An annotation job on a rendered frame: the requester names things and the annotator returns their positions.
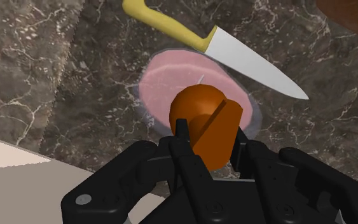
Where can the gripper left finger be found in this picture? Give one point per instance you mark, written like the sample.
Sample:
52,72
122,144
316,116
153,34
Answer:
185,161

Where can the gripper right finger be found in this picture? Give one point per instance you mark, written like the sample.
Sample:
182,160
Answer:
290,176

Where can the orange round object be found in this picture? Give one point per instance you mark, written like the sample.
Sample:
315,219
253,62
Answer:
206,121

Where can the pink plate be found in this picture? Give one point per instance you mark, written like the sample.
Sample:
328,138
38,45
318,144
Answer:
166,90

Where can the brown wooden object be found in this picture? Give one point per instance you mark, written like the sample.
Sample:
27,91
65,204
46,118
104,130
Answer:
352,15

